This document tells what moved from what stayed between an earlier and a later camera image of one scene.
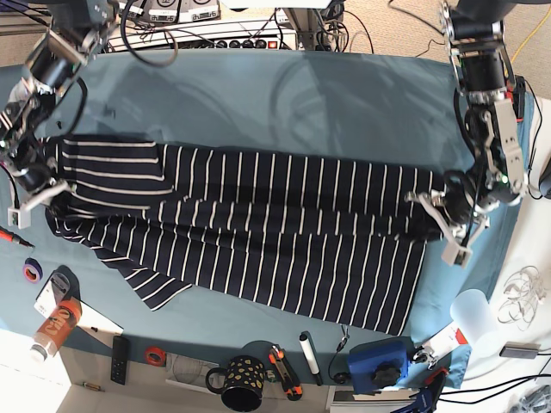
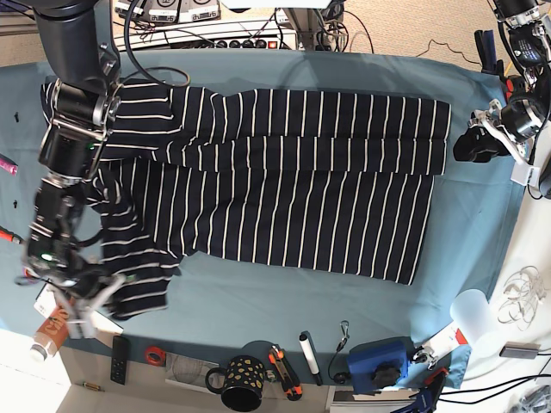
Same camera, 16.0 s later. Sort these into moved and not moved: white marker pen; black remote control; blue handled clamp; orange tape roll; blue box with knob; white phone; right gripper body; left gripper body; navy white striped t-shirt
Moved: left gripper body; right gripper body; navy white striped t-shirt
Not moved: white marker pen; orange tape roll; white phone; blue handled clamp; black remote control; blue box with knob
